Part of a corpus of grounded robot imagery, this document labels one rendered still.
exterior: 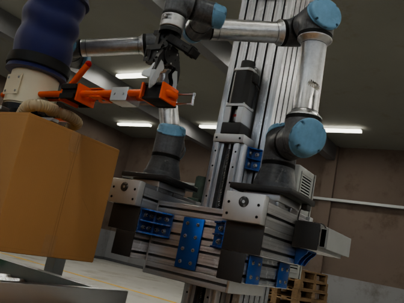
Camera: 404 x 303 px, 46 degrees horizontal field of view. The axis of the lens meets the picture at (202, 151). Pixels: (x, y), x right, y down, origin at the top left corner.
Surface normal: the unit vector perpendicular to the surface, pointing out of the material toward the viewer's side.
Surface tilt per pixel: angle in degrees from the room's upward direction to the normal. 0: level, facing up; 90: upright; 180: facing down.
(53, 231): 90
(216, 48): 90
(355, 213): 90
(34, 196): 90
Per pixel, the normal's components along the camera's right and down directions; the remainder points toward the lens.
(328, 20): 0.33, -0.31
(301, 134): 0.27, -0.01
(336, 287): -0.52, -0.28
